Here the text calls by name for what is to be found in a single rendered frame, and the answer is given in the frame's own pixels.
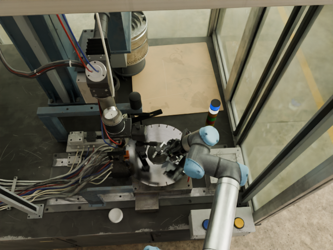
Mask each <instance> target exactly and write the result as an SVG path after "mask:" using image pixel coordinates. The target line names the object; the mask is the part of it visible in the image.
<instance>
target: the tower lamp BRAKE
mask: <svg viewBox="0 0 333 250"><path fill-rule="evenodd" d="M220 105H221V102H220V100H218V99H213V100H212V101H211V104H210V108H211V110H213V111H217V110H218V109H219V108H220Z"/></svg>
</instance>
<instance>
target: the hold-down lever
mask: <svg viewBox="0 0 333 250"><path fill-rule="evenodd" d="M138 145H149V146H157V145H158V142H157V141H150V142H138Z"/></svg>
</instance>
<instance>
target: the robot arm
mask: <svg viewBox="0 0 333 250"><path fill-rule="evenodd" d="M218 141H219V133H218V131H217V130H216V129H215V128H214V127H213V126H206V127H202V128H200V129H199V130H197V131H195V132H193V133H192V132H191V131H190V130H188V129H187V128H186V129H185V130H184V131H183V132H182V136H181V139H177V138H176V139H170V140H169V141H168V142H167V143H166V146H165V147H164V150H163V152H162V153H161V155H162V154H164V153H166V154H167V156H168V157H167V159H166V161H168V160H170V161H171V162H173V161H174V162H173V164H174V163H177V162H179V161H180V160H181V159H182V157H183V156H185V155H186V154H187V153H188V155H187V158H186V160H185V165H184V172H185V174H186V175H188V176H189V177H192V178H197V179H201V178H202V177H203V175H204V174H205V175H208V176H211V177H214V178H217V179H218V182H217V186H216V191H215V195H214V200H213V204H212V209H211V213H210V217H209V222H208V226H207V231H206V235H205V240H204V244H203V249H202V250H230V244H231V237H232V231H233V224H234V218H235V212H236V205H237V199H238V192H239V186H244V185H245V183H246V181H247V178H248V173H249V169H248V167H247V166H245V165H243V164H240V163H238V162H233V161H230V160H227V159H224V158H221V157H218V156H214V155H211V154H210V150H211V147H212V146H214V145H215V144H216V143H217V142H218ZM176 160H177V162H176ZM144 250H161V249H159V248H158V247H152V246H146V247H145V248H144Z"/></svg>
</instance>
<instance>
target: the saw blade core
mask: <svg viewBox="0 0 333 250"><path fill-rule="evenodd" d="M151 126H152V127H151ZM146 128H147V137H146V140H147V142H150V141H157V142H161V143H162V142H163V141H164V144H167V142H168V141H169V140H170V139H176V138H177V139H181V136H182V133H181V131H179V130H178V129H176V128H175V129H174V127H172V126H169V125H163V124H155V125H149V126H146ZM135 143H136V141H135V140H132V139H130V140H129V142H128V144H127V146H126V150H129V157H125V162H126V165H127V168H128V169H129V171H130V173H131V174H132V175H133V176H134V178H136V179H137V180H138V181H141V182H142V183H144V184H146V185H148V184H149V185H150V186H155V187H157V186H159V187H161V186H166V185H170V184H173V183H175V182H176V181H178V180H179V179H181V178H182V176H184V175H185V173H184V172H183V171H184V165H185V160H186V158H187V155H188V153H187V154H186V155H185V156H183V157H182V159H181V160H180V161H179V162H177V163H174V164H173V162H174V161H173V162H171V161H170V160H168V161H165V162H164V163H161V164H155V163H153V162H151V161H150V160H149V158H148V157H147V158H146V159H143V160H142V158H141V156H140V154H139V153H137V151H136V146H135ZM128 145H130V146H128ZM148 148H149V145H147V150H148ZM147 150H146V154H147ZM128 160H129V161H128ZM130 167H131V168H130ZM180 174H181V175H180ZM141 179H142V180H141ZM174 179H175V180H174ZM149 182H150V183H149ZM166 182H167V184H166ZM157 183H159V184H157Z"/></svg>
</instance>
